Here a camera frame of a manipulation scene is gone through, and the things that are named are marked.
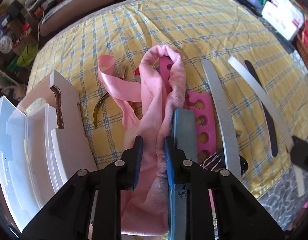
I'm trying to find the black nail file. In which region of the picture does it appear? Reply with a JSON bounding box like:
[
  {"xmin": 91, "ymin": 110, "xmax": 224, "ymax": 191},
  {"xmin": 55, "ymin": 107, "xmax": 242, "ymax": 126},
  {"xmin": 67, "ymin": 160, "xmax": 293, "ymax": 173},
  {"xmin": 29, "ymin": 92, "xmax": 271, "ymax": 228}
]
[{"xmin": 244, "ymin": 60, "xmax": 278, "ymax": 158}]

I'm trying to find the pink toe separator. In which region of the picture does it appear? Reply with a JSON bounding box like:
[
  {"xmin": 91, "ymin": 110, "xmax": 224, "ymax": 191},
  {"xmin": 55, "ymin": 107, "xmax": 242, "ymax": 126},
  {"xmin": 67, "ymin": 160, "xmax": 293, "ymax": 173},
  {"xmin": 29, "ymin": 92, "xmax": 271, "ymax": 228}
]
[
  {"xmin": 159, "ymin": 56, "xmax": 174, "ymax": 94},
  {"xmin": 184, "ymin": 91, "xmax": 217, "ymax": 164}
]

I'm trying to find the pink towel headband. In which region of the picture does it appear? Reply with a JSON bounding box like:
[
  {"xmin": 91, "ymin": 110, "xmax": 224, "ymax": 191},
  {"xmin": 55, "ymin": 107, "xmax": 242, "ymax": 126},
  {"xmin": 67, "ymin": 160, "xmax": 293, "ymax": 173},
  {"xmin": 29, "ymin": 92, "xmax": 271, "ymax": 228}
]
[{"xmin": 121, "ymin": 45, "xmax": 186, "ymax": 236}]

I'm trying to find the grey nail file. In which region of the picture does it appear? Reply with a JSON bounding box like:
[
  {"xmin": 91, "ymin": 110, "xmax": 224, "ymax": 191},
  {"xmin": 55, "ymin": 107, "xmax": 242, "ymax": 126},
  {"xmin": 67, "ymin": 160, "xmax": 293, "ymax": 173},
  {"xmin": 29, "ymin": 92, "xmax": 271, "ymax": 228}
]
[{"xmin": 201, "ymin": 59, "xmax": 241, "ymax": 179}]

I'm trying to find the metal cuticle nipper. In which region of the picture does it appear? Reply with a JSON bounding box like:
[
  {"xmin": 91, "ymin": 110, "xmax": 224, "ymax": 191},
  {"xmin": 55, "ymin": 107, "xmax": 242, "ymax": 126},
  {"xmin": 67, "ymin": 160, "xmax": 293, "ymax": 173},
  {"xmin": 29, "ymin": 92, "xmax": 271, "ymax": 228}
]
[{"xmin": 93, "ymin": 92, "xmax": 110, "ymax": 128}]

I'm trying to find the red handled cuticle pusher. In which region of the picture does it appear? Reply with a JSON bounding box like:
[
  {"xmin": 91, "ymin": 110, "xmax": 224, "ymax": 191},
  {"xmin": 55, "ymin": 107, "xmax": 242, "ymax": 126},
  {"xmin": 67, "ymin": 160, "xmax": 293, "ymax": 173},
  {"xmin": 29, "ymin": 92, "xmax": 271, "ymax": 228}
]
[{"xmin": 134, "ymin": 68, "xmax": 141, "ymax": 83}]

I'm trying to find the white nail file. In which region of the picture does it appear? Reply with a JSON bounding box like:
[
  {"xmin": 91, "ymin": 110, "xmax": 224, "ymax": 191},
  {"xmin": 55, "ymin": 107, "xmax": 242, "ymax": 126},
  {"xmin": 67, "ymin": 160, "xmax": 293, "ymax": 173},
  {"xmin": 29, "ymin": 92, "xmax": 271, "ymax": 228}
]
[{"xmin": 227, "ymin": 55, "xmax": 306, "ymax": 197}]

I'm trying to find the clear plastic storage case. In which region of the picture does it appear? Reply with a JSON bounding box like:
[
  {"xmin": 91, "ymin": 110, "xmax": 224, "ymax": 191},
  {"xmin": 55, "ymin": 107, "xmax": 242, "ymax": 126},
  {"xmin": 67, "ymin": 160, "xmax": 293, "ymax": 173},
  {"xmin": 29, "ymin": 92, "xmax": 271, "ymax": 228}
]
[{"xmin": 0, "ymin": 96, "xmax": 57, "ymax": 231}]

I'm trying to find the white cardboard box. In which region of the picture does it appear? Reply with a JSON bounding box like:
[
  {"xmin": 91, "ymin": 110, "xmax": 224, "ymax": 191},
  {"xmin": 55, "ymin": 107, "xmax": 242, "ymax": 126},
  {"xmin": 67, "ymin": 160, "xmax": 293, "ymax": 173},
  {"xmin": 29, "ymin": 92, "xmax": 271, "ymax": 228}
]
[{"xmin": 17, "ymin": 70, "xmax": 97, "ymax": 192}]

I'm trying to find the wicker basket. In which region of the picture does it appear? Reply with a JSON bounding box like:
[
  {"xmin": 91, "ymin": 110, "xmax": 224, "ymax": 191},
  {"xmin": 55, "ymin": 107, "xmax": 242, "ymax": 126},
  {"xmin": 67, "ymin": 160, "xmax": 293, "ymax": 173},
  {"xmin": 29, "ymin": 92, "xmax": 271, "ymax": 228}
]
[{"xmin": 295, "ymin": 34, "xmax": 308, "ymax": 70}]

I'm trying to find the yellow plaid tablecloth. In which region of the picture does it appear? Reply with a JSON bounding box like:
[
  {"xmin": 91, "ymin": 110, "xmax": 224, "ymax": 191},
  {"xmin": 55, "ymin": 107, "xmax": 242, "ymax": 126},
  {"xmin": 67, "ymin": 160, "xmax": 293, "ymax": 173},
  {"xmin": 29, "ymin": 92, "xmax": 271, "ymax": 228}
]
[{"xmin": 26, "ymin": 0, "xmax": 308, "ymax": 201}]

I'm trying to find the paper sheet on sofa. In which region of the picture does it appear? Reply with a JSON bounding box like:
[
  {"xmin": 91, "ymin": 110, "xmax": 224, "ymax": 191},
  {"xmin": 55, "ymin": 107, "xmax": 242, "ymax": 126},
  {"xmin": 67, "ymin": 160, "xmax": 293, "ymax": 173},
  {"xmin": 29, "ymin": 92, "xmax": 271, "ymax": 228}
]
[{"xmin": 41, "ymin": 0, "xmax": 73, "ymax": 24}]

